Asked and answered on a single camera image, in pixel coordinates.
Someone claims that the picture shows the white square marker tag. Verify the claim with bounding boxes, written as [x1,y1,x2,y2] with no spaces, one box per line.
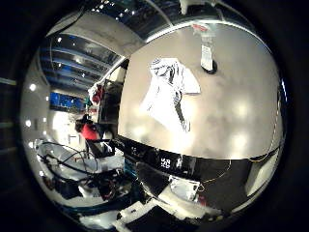
[159,157,172,169]

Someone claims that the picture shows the white blue striped cloth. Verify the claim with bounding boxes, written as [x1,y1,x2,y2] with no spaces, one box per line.
[139,57,202,133]

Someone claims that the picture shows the thin yellow cord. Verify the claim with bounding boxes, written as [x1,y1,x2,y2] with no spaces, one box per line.
[196,90,282,191]

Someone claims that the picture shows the black cable bundle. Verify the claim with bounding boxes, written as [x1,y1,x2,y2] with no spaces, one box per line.
[36,141,100,182]

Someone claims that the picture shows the person in red shirt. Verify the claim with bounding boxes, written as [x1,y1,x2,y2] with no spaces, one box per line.
[74,114,103,142]

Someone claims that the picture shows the black office chair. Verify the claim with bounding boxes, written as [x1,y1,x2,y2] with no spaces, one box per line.
[98,78,125,127]

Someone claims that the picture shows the red fabric bundle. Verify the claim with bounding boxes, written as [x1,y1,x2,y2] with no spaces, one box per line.
[88,82,106,106]

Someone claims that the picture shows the blue lit display screen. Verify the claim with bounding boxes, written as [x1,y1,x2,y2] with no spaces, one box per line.
[49,92,86,112]

